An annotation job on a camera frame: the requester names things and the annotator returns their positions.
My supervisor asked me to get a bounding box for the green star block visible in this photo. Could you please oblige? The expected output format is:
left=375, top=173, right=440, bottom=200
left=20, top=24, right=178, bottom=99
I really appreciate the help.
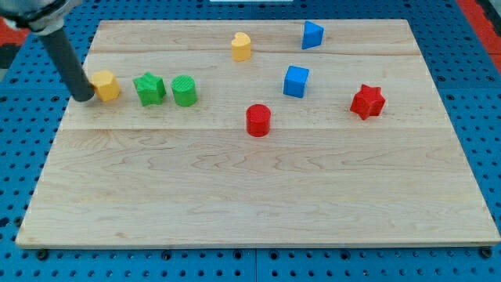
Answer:
left=132, top=72, right=166, bottom=107

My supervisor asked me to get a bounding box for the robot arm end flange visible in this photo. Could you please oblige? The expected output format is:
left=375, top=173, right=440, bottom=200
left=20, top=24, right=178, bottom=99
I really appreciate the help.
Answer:
left=1, top=0, right=83, bottom=36

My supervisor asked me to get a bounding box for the yellow heart block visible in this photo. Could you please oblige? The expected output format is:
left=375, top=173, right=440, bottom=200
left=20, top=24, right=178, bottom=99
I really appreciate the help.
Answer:
left=231, top=31, right=251, bottom=62

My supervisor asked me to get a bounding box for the blue triangle block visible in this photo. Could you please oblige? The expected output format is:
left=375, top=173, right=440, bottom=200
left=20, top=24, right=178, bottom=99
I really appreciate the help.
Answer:
left=301, top=20, right=324, bottom=49

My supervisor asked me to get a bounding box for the red cylinder block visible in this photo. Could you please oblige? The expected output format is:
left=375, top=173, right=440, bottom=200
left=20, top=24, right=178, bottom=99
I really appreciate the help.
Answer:
left=246, top=104, right=272, bottom=137

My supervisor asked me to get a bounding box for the yellow hexagon block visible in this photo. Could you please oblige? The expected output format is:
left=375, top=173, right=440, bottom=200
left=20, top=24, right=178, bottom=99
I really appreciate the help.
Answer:
left=91, top=70, right=121, bottom=102

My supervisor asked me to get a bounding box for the green cylinder block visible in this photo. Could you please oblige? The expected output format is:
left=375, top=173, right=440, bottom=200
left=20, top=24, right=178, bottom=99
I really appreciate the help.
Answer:
left=171, top=75, right=198, bottom=107

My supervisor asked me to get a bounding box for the red star block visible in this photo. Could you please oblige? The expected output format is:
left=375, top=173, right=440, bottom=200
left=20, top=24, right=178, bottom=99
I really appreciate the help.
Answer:
left=350, top=84, right=386, bottom=120

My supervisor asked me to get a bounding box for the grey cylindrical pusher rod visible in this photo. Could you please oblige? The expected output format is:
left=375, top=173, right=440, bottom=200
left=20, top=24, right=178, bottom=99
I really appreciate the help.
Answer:
left=40, top=28, right=95, bottom=102

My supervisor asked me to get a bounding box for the blue cube block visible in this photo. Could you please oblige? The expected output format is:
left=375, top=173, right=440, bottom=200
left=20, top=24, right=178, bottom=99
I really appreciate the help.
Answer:
left=283, top=66, right=309, bottom=98

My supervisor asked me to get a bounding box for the wooden board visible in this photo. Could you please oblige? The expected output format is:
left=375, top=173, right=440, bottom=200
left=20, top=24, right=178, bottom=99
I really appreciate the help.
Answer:
left=16, top=20, right=500, bottom=249

